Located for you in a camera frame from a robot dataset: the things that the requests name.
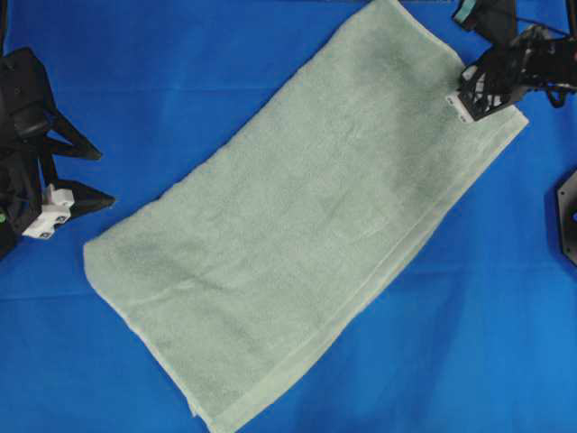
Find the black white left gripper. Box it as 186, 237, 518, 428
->
1, 48, 115, 239

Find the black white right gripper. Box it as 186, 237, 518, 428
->
445, 42, 536, 123

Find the pale green bath towel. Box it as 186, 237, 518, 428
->
84, 1, 527, 432

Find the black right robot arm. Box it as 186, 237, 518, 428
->
446, 25, 576, 124

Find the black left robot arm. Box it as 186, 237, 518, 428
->
1, 48, 115, 256

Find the blue table cloth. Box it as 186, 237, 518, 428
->
1, 1, 576, 432

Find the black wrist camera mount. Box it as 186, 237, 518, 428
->
452, 0, 517, 46

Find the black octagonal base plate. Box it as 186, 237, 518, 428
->
555, 170, 577, 265

